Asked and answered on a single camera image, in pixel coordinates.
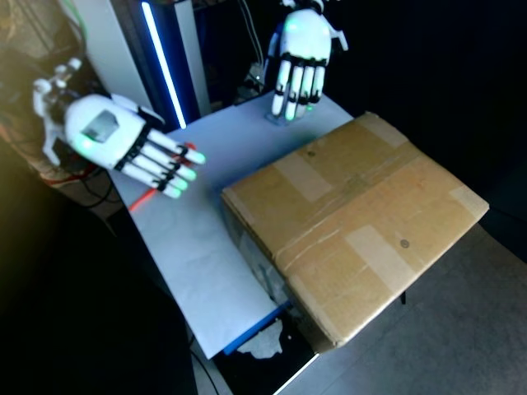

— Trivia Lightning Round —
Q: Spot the white cable bundle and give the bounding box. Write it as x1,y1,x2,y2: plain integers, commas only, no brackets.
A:
237,0,265,69

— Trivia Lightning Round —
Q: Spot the large taped cardboard box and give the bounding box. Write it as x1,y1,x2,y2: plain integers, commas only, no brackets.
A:
221,110,491,353

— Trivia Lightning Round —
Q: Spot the crumpled white paper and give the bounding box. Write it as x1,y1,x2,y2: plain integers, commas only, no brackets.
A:
237,319,286,360

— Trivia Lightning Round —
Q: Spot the black cable bundle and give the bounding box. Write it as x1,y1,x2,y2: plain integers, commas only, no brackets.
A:
51,162,124,209

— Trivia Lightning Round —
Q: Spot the black box with pale rim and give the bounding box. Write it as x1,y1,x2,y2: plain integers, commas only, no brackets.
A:
212,302,321,395

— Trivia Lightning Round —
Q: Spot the blue-white light strip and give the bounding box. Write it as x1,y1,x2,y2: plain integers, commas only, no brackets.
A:
140,1,188,130

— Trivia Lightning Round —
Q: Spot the white column with dark panel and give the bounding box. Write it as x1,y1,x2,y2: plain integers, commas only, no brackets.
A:
57,0,215,129

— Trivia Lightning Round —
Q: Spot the green cable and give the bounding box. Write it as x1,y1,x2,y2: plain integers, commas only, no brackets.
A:
70,0,91,57

